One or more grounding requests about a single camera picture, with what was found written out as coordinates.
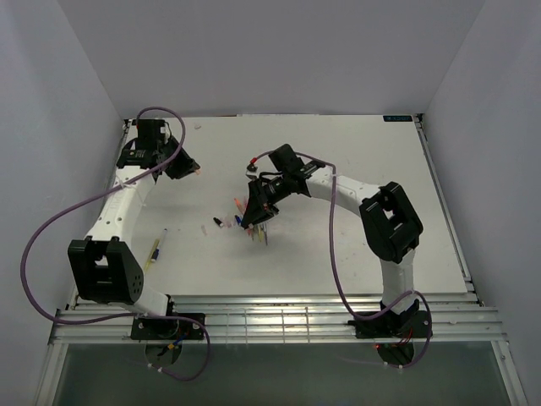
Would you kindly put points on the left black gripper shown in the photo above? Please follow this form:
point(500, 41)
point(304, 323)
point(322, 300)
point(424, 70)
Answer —
point(188, 164)

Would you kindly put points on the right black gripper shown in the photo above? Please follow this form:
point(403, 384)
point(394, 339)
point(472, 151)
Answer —
point(256, 205)

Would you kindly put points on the red pen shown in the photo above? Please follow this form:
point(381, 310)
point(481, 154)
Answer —
point(241, 204)

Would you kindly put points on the black pen cap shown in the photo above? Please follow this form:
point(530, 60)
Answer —
point(219, 223)

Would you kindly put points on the yellow green pen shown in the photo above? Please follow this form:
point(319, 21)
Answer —
point(151, 255)

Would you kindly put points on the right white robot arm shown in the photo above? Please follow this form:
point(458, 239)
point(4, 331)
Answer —
point(392, 227)

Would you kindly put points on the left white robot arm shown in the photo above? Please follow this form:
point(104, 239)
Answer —
point(104, 267)

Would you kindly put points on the right blue corner label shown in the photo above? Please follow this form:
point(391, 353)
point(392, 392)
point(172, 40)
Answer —
point(397, 118)

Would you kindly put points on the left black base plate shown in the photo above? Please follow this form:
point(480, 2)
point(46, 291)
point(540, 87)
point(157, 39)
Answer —
point(154, 330)

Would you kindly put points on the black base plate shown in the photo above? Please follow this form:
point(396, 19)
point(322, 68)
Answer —
point(405, 325)
point(154, 330)

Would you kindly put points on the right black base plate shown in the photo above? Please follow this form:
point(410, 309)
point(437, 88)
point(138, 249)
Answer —
point(405, 325)

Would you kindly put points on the aluminium rail frame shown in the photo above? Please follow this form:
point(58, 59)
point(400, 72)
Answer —
point(284, 320)

